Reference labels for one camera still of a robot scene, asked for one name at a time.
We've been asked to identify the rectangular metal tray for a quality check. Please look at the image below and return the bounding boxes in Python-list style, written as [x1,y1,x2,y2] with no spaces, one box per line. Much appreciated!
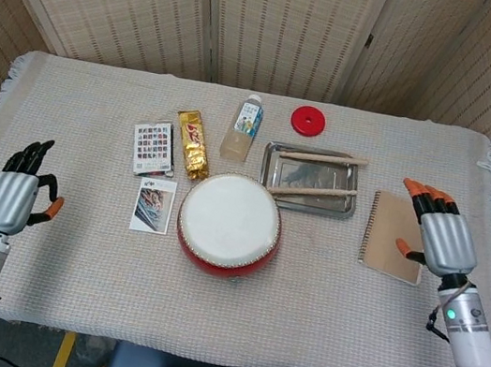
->
[254,138,366,222]

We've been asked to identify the white picture card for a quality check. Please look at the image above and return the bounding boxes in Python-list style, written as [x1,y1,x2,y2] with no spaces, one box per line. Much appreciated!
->
[128,174,179,238]

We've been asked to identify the brown spiral notebook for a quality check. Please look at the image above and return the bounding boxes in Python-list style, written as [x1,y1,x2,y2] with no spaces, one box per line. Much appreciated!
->
[354,187,438,287]

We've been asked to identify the red round disc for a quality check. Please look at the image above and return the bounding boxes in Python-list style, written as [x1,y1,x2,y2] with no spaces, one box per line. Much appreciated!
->
[288,103,330,139]

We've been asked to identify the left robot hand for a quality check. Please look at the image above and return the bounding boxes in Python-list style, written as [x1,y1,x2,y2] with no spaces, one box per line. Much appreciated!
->
[0,131,75,242]

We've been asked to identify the woven folding screen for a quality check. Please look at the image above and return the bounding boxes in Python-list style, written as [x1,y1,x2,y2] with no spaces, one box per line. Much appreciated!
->
[0,0,491,202]

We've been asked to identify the clear drink bottle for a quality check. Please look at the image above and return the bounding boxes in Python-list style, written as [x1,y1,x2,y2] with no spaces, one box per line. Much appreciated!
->
[216,90,267,165]

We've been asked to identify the gold snack packet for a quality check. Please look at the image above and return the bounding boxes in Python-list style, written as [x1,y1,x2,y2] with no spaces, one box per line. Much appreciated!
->
[166,106,219,184]

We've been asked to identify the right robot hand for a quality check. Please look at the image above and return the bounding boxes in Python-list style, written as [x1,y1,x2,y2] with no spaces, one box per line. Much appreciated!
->
[388,176,490,284]

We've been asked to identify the beige woven tablecloth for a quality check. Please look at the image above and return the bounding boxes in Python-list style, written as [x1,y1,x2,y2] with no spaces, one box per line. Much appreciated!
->
[0,43,491,367]

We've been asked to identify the wooden drumstick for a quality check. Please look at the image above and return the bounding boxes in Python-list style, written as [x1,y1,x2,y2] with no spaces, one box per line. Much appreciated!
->
[279,143,369,173]
[267,175,359,210]

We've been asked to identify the card box colourful squares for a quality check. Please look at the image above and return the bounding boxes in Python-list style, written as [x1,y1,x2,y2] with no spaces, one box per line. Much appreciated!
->
[126,115,185,183]

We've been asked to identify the red drum white skin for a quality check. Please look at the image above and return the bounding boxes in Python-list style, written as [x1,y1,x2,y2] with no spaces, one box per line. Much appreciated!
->
[168,165,293,290]

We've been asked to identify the black wrist plug cable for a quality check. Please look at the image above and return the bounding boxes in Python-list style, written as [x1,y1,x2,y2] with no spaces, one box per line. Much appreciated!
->
[423,306,455,342]

